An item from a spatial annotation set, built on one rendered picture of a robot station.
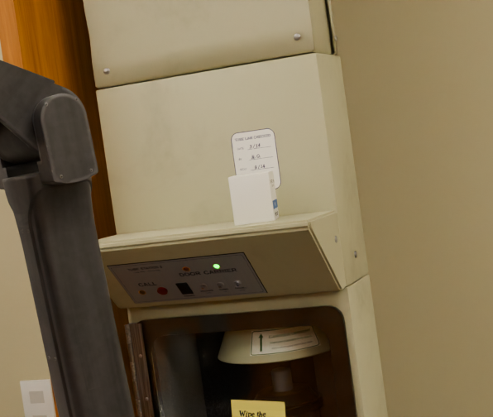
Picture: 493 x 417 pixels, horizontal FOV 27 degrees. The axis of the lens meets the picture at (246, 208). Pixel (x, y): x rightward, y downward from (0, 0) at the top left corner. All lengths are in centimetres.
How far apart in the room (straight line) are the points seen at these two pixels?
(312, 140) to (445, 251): 48
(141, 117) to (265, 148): 18
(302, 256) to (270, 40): 28
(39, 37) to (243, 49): 28
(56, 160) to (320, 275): 55
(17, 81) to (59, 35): 67
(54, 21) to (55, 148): 68
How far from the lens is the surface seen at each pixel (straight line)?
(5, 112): 82
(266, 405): 139
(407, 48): 173
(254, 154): 135
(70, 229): 85
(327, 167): 132
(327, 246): 127
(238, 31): 136
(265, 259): 127
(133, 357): 145
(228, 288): 133
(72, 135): 82
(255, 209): 127
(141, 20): 142
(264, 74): 134
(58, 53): 148
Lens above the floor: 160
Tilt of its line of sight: 3 degrees down
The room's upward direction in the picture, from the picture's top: 8 degrees counter-clockwise
